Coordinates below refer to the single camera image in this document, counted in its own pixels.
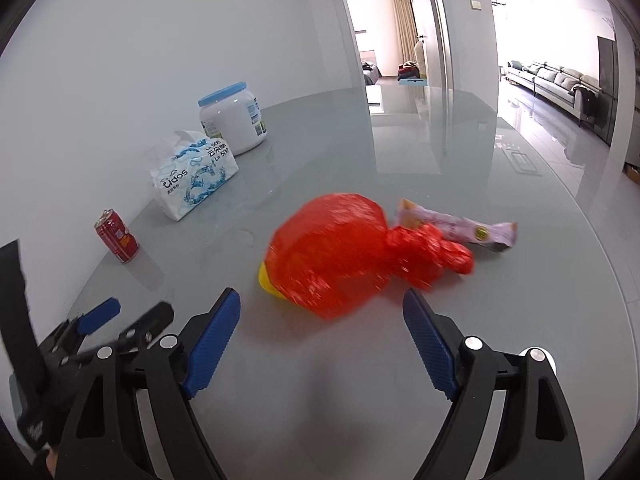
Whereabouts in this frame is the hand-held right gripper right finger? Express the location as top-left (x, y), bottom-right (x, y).
top-left (402, 288), bottom-right (584, 480)

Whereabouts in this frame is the white jar with blue lid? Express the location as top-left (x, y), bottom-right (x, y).
top-left (197, 81), bottom-right (268, 156)

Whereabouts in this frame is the yellow toy duck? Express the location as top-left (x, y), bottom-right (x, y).
top-left (257, 262), bottom-right (286, 301)

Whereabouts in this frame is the grey sofa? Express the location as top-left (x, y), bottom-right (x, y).
top-left (506, 60), bottom-right (601, 126)

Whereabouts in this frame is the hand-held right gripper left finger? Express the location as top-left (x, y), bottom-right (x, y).
top-left (52, 287), bottom-right (241, 480)

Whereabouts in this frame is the white room door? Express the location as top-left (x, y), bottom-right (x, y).
top-left (407, 0), bottom-right (451, 86)

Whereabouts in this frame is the white blue tissue pack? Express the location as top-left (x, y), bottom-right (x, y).
top-left (150, 130), bottom-right (238, 222)

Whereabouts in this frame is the beige curtain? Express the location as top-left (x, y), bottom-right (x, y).
top-left (390, 0), bottom-right (418, 78)

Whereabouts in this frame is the red drink can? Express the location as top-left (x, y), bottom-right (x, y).
top-left (94, 209), bottom-right (140, 265)

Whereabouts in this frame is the tall dark cabinet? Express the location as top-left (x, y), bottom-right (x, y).
top-left (597, 36), bottom-right (618, 150)

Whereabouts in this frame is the red plastic bag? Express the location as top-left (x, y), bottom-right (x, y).
top-left (264, 192), bottom-right (475, 320)

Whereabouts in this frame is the purple snack packet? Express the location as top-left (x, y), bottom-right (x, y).
top-left (395, 198), bottom-right (518, 253)

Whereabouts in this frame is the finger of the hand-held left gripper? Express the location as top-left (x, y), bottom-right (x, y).
top-left (60, 297), bottom-right (121, 346)
top-left (95, 302), bottom-right (175, 361)

